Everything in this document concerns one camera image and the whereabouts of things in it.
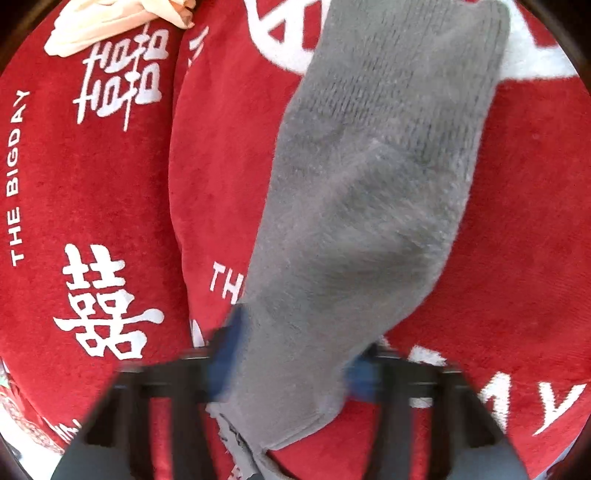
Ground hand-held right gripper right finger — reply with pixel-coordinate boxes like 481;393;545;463
345;339;529;480

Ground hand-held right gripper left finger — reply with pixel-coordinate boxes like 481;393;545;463
51;305;259;480

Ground grey fleece garment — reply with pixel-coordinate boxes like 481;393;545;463
205;0;511;480

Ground red patterned sheet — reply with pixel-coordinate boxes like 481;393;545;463
0;360;81;455

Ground red printed blanket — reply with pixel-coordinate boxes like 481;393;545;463
0;0;591;480

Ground cream cloth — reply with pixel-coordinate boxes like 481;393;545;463
45;0;197;58

